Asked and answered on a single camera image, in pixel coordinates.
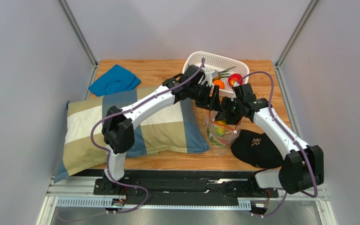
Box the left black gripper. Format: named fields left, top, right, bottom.
left=187, top=83, right=222, bottom=113

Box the fake orange fruit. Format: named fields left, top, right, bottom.
left=212, top=80, right=225, bottom=90

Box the fake red apple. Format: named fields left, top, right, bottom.
left=228, top=73, right=243, bottom=87

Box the fake brown potato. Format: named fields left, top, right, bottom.
left=211, top=71, right=221, bottom=81

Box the clear orange zip bag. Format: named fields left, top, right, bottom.
left=203, top=111, right=242, bottom=156

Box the fake green onion stalk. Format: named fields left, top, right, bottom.
left=187, top=64, right=237, bottom=79

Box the fake watermelon slice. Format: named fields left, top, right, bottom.
left=208, top=134, right=228, bottom=148

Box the checked blue beige pillow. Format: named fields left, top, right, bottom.
left=53, top=87, right=210, bottom=182

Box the fake yellow green fruit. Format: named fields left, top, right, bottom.
left=214, top=120, right=227, bottom=136

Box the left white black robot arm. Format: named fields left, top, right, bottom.
left=102, top=65, right=221, bottom=182

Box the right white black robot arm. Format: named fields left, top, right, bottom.
left=217, top=83, right=324, bottom=197

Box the white perforated plastic basket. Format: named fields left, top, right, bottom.
left=182, top=51, right=250, bottom=98

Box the black baseball cap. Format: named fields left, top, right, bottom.
left=231, top=129, right=283, bottom=169

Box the blue folded cloth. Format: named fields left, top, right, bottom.
left=89, top=64, right=141, bottom=97

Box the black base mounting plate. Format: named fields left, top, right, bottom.
left=74, top=169, right=279, bottom=206

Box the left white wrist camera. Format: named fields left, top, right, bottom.
left=205, top=70, right=216, bottom=86

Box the right aluminium frame post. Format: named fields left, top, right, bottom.
left=275, top=0, right=320, bottom=68

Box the aluminium frame post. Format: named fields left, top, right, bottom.
left=275, top=0, right=320, bottom=68
left=57, top=0, right=98, bottom=68

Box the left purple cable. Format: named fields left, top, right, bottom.
left=90, top=57, right=206, bottom=215

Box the aluminium slotted rail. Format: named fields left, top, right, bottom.
left=56, top=197, right=252, bottom=210

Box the left aluminium frame post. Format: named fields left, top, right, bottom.
left=57, top=0, right=98, bottom=68

